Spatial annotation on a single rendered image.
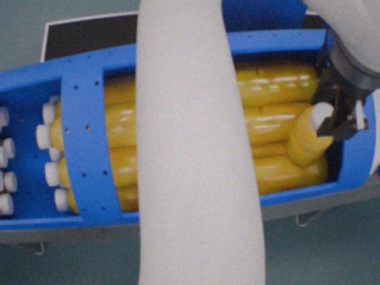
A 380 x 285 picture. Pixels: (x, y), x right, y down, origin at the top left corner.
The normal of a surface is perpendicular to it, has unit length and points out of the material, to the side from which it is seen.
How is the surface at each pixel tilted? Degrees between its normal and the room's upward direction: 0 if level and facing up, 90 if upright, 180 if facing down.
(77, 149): 23
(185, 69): 18
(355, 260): 0
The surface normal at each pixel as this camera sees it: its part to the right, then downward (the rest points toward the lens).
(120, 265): 0.00, -0.25
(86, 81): -0.04, -0.57
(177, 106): -0.24, -0.51
